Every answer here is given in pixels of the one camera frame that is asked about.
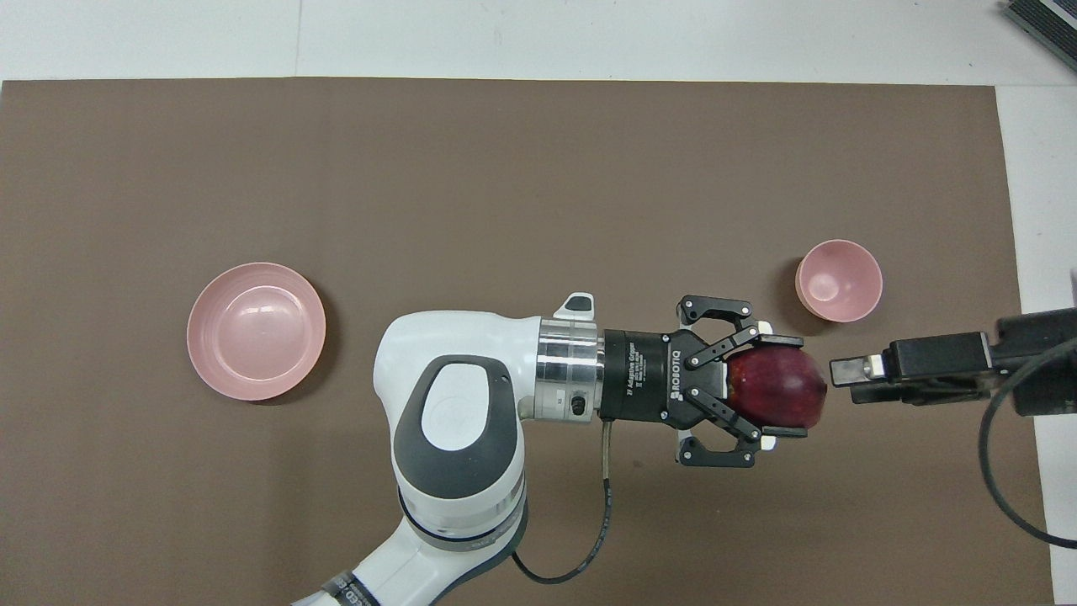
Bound dark grey slatted device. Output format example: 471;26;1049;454
1001;0;1077;72

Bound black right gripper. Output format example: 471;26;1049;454
829;306;1077;418

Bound brown table mat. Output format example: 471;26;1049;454
0;77;1057;606

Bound dark red apple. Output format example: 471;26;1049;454
725;345;829;430

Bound pink bowl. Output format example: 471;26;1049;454
795;239;884;323

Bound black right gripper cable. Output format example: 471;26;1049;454
979;337;1077;550

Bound pink plate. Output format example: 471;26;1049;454
186;262;327;402

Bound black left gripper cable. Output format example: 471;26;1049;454
509;417;615;586

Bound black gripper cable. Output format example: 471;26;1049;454
509;417;615;586
979;337;1077;550

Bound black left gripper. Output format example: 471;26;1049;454
599;295;811;469

